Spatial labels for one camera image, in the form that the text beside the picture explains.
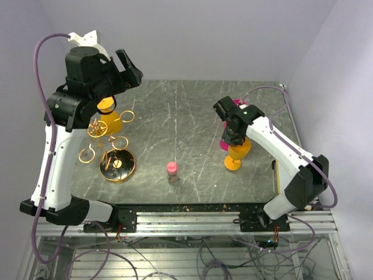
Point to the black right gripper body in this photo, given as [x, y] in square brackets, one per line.
[232, 138]

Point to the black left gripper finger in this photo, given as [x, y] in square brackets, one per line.
[124, 59]
[136, 76]

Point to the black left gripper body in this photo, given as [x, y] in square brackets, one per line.
[115, 82]

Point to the yellow wine glass front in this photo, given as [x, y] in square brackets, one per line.
[236, 154]

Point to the yellow wine glass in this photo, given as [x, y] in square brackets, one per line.
[109, 116]
[236, 154]

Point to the pink wine glass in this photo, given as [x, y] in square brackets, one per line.
[238, 102]
[223, 145]

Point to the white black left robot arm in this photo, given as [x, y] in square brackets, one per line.
[91, 77]

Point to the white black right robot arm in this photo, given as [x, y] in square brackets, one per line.
[301, 175]

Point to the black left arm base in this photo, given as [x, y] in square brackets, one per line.
[122, 219]

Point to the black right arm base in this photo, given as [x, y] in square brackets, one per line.
[259, 223]

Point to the yellow wine glass rear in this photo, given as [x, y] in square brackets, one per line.
[109, 116]

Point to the white board yellow rim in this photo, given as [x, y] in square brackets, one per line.
[276, 176]

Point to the small pink bottle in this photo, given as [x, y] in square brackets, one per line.
[172, 171]

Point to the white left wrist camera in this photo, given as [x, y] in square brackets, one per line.
[90, 39]

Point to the gold wire glass rack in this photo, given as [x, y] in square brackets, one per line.
[116, 162]

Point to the aluminium rail frame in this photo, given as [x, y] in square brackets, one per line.
[196, 242]

